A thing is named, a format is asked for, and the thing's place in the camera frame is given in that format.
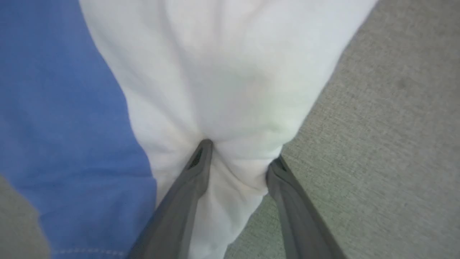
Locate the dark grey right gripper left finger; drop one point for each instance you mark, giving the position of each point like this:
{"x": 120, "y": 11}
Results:
{"x": 179, "y": 208}

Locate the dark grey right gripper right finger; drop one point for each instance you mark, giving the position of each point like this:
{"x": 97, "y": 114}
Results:
{"x": 298, "y": 216}

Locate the blue and white long-sleeved shirt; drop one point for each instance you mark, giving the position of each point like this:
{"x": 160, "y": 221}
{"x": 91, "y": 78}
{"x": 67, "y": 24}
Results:
{"x": 201, "y": 79}

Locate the blue cloth garment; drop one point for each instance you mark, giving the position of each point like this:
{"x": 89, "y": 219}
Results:
{"x": 377, "y": 154}

